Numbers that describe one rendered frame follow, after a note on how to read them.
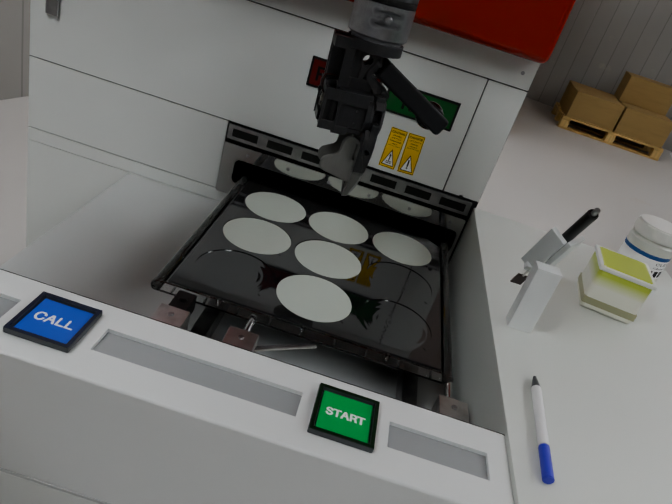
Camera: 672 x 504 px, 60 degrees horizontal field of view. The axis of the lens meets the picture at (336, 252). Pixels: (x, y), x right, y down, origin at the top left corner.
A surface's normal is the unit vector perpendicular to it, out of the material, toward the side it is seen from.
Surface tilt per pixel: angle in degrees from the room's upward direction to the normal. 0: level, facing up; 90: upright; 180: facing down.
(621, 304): 90
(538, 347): 0
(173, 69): 90
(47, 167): 90
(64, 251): 0
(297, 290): 0
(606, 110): 90
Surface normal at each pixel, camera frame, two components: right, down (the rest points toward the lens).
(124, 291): 0.27, -0.83
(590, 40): -0.40, 0.36
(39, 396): -0.15, 0.46
